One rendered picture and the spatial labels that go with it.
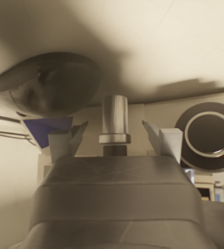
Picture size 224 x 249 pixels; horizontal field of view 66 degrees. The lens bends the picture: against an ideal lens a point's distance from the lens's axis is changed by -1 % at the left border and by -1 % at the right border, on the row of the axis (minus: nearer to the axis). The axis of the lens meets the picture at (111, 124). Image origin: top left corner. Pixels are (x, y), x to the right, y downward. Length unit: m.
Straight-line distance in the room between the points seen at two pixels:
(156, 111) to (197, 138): 0.07
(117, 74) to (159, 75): 0.04
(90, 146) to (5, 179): 0.50
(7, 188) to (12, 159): 0.10
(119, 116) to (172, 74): 0.06
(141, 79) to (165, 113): 0.07
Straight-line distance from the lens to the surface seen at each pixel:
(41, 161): 0.34
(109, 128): 0.17
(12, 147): 0.71
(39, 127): 0.28
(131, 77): 0.16
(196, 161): 0.19
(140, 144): 0.22
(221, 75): 0.19
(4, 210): 0.73
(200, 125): 0.17
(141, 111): 0.23
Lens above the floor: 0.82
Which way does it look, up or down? 9 degrees down
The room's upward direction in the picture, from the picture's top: 179 degrees clockwise
